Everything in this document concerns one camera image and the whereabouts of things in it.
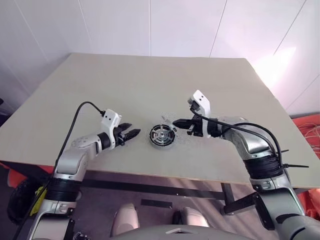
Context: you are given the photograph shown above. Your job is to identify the white cord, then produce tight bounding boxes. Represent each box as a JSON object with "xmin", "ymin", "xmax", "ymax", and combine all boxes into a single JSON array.
[{"xmin": 298, "ymin": 123, "xmax": 320, "ymax": 141}]

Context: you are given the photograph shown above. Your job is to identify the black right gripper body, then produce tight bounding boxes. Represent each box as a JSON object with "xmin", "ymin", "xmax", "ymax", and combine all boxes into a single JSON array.
[{"xmin": 187, "ymin": 116, "xmax": 205, "ymax": 138}]

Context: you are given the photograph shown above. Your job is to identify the silver spoked rotor black rim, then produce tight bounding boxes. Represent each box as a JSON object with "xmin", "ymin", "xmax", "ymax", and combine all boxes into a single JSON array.
[{"xmin": 149, "ymin": 124, "xmax": 177, "ymax": 147}]

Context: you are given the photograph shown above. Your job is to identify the orange fabric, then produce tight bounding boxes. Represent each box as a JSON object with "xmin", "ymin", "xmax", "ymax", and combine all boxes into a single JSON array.
[{"xmin": 291, "ymin": 114, "xmax": 320, "ymax": 218}]

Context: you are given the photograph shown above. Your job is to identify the beige rounded leg shell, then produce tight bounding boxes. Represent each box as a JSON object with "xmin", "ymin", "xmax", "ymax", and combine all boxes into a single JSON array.
[
  {"xmin": 111, "ymin": 202, "xmax": 140, "ymax": 237},
  {"xmin": 181, "ymin": 206, "xmax": 210, "ymax": 228}
]

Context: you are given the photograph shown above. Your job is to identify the motor stator with copper windings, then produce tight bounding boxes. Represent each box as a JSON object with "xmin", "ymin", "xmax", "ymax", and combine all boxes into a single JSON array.
[{"xmin": 151, "ymin": 139, "xmax": 176, "ymax": 151}]

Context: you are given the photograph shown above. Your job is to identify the black floor tape strip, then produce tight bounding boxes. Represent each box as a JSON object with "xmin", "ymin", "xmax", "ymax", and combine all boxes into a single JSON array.
[{"xmin": 140, "ymin": 199, "xmax": 173, "ymax": 209}]

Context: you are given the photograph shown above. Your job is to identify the yellow cable tag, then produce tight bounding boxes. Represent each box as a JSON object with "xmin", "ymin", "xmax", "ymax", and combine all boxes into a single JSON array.
[{"xmin": 29, "ymin": 186, "xmax": 48, "ymax": 216}]

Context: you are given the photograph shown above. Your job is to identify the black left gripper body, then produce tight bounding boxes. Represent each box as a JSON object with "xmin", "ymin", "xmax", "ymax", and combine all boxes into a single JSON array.
[{"xmin": 114, "ymin": 126, "xmax": 127, "ymax": 148}]

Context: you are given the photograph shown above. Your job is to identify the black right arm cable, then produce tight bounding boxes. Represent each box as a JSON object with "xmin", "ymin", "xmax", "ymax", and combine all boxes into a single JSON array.
[{"xmin": 189, "ymin": 104, "xmax": 285, "ymax": 171}]

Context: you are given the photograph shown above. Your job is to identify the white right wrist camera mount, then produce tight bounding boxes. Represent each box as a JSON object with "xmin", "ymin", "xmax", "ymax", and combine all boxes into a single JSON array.
[{"xmin": 186, "ymin": 89, "xmax": 212, "ymax": 137}]

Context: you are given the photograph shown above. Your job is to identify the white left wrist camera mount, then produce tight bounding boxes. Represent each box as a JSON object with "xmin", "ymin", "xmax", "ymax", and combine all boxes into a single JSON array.
[{"xmin": 101, "ymin": 108, "xmax": 123, "ymax": 150}]

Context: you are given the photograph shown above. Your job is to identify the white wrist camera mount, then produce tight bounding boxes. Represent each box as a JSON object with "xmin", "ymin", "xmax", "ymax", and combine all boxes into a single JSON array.
[
  {"xmin": 101, "ymin": 108, "xmax": 123, "ymax": 150},
  {"xmin": 186, "ymin": 89, "xmax": 212, "ymax": 137}
]

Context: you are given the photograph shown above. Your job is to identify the beige rounded right leg shell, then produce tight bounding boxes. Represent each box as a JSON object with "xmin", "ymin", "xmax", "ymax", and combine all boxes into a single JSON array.
[{"xmin": 181, "ymin": 206, "xmax": 210, "ymax": 228}]

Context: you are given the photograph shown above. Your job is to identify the grey robot torso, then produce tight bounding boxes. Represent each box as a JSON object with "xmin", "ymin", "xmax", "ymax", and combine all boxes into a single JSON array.
[{"xmin": 107, "ymin": 224, "xmax": 221, "ymax": 240}]

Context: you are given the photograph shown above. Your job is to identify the orange red cushion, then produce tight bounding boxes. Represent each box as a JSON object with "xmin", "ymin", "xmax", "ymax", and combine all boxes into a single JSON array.
[{"xmin": 0, "ymin": 161, "xmax": 28, "ymax": 188}]

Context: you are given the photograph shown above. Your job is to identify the black zip tie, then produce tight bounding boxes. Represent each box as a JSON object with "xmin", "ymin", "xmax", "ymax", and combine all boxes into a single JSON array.
[{"xmin": 277, "ymin": 149, "xmax": 310, "ymax": 169}]

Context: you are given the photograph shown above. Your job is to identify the black round wheel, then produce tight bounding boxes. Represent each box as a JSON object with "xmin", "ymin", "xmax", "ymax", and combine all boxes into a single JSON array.
[{"xmin": 7, "ymin": 179, "xmax": 42, "ymax": 225}]

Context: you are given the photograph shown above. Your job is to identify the beige rounded left leg shell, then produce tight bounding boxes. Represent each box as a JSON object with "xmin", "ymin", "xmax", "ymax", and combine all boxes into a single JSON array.
[{"xmin": 111, "ymin": 202, "xmax": 140, "ymax": 237}]

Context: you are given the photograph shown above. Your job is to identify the black table frame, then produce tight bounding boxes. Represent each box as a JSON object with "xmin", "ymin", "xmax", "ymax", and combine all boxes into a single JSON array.
[{"xmin": 82, "ymin": 169, "xmax": 258, "ymax": 216}]

